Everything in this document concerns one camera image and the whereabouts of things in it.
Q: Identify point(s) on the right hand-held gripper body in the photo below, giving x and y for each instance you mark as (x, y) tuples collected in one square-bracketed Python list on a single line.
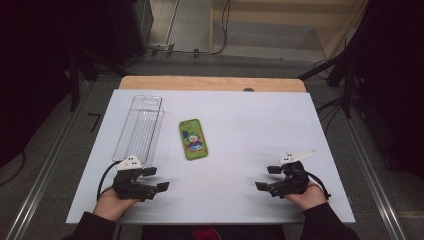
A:
[(293, 183)]

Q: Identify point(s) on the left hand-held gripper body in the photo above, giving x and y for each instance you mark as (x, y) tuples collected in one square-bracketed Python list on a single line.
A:
[(133, 188)]

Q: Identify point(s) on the clear plastic tray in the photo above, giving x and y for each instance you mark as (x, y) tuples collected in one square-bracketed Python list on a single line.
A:
[(141, 130)]

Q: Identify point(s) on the green cartoon phone case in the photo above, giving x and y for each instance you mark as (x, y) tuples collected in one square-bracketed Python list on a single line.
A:
[(193, 140)]

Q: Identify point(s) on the person's right hand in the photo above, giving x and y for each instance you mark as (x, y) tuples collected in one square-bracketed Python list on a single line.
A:
[(311, 200)]

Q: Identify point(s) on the person's left hand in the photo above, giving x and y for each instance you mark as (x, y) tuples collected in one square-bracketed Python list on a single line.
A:
[(110, 206)]

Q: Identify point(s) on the red garment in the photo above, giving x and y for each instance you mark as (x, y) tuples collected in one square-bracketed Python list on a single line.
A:
[(206, 234)]

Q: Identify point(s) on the wooden table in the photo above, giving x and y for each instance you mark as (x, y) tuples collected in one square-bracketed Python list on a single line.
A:
[(200, 83)]

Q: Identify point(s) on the black metal stand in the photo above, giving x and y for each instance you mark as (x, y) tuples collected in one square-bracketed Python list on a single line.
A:
[(347, 96), (74, 86)]

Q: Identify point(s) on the wooden steps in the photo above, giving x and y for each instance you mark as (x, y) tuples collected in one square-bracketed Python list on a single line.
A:
[(266, 16)]

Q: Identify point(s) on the black curtain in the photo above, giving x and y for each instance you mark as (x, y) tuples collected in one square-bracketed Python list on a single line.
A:
[(393, 66), (33, 66)]

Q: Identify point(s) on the aluminium floor rail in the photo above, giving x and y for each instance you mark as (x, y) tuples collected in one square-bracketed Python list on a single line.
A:
[(43, 176), (370, 173)]

